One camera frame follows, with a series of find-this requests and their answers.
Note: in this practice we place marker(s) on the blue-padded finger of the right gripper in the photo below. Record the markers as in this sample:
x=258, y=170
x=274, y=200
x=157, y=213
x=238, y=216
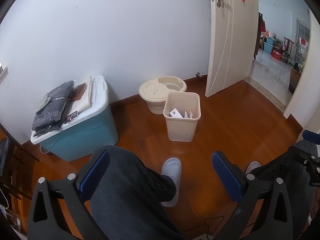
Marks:
x=311, y=137

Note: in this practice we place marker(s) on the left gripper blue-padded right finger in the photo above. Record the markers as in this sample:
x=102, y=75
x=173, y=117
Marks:
x=274, y=220

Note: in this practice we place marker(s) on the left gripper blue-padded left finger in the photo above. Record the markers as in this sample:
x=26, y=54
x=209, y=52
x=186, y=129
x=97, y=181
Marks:
x=46, y=220

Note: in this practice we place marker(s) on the long white carton box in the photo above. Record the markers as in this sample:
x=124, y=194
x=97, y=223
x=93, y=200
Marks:
x=175, y=114

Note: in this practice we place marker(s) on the orange snack packet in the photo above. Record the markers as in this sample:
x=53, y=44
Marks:
x=188, y=114

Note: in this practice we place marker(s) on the beige square trash bin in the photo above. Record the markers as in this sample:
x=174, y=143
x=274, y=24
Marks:
x=182, y=129

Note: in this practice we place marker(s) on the white bedroom door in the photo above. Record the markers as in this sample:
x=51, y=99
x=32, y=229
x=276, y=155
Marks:
x=232, y=43

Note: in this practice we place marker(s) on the right leg dark trousers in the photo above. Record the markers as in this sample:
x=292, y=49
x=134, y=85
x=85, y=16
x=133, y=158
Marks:
x=304, y=199

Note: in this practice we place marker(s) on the right white slipper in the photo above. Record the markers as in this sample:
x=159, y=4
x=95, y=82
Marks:
x=253, y=165

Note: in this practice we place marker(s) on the white slipper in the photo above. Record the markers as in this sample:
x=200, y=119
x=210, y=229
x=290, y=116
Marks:
x=172, y=168
x=253, y=165

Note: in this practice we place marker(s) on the teal storage box white lid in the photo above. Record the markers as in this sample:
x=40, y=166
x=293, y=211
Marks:
x=88, y=130

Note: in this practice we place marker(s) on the left leg grey trousers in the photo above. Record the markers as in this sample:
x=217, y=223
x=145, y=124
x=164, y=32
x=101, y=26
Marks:
x=127, y=202

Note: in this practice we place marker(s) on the left white slipper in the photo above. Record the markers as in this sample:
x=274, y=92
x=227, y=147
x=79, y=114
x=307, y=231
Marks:
x=172, y=168

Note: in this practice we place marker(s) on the black folded garment bag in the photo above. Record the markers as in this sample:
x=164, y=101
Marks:
x=53, y=109

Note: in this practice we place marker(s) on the cream folded cloth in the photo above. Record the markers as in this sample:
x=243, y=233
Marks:
x=85, y=102

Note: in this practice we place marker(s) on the small brown box on lid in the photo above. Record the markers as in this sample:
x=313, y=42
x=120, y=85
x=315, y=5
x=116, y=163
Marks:
x=79, y=91

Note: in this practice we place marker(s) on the wooden chair in hallway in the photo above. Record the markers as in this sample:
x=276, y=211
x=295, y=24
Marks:
x=287, y=49

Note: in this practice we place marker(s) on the red crate in hallway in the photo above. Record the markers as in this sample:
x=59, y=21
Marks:
x=276, y=53

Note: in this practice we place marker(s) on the teal bin in hallway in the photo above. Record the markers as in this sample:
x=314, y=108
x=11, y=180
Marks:
x=269, y=44

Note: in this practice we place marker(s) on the cream round lidded bucket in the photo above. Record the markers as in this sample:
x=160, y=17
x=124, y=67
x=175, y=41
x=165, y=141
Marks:
x=155, y=91

